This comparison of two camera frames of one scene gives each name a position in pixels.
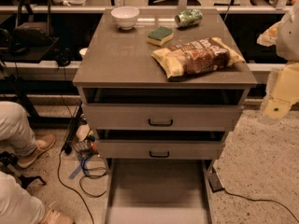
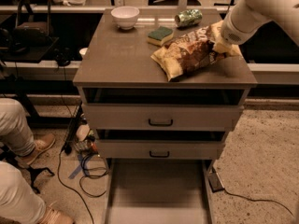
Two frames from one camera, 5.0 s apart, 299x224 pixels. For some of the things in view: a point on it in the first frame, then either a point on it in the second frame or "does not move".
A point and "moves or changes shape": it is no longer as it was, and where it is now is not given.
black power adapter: x=215 y=182 does not move
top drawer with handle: x=160 y=117 does not move
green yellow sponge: x=160 y=36 does not move
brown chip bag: x=197 y=57 moves or changes shape
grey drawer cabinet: x=136 y=112 does not move
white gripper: x=290 y=39 to x=230 y=32
